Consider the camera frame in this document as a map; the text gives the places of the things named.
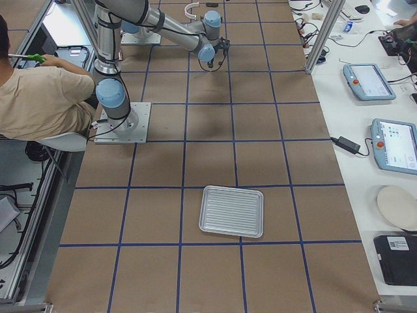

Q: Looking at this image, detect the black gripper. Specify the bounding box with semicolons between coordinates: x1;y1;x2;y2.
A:
217;37;230;52

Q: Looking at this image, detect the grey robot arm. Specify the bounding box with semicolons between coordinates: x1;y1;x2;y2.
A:
94;1;230;136

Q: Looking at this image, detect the ribbed metal tray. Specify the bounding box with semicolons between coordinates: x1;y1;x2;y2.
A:
199;185;264;239

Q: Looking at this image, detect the white curved plastic part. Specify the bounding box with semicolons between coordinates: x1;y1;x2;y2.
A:
184;1;199;21

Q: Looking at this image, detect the black computer mouse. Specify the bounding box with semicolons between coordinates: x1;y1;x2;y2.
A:
354;5;370;14

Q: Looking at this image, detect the far teach pendant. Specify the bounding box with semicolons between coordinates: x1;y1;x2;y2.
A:
343;63;396;101

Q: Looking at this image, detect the teach pendant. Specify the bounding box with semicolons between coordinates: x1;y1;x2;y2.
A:
343;63;396;101
370;119;416;175

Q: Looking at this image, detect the black power adapter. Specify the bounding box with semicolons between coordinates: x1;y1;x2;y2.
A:
330;136;360;155

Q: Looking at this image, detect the white chair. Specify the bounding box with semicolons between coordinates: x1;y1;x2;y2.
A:
32;131;89;183

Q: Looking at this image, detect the person in beige shirt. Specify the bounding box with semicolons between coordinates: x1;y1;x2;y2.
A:
1;20;97;141

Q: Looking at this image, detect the near teach pendant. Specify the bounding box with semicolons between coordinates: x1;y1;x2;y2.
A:
370;119;416;175

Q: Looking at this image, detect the beige round plate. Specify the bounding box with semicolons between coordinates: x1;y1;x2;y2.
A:
377;186;416;232

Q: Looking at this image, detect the black tablet device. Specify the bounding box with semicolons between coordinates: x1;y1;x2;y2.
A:
373;235;416;286

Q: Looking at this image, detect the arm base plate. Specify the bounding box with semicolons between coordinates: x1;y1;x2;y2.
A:
121;31;161;46
93;102;151;144

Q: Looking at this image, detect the aluminium frame post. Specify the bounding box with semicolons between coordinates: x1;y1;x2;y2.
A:
304;0;345;74
72;0;98;53

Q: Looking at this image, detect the left aluminium frame post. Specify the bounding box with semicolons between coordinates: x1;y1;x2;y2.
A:
72;0;98;53

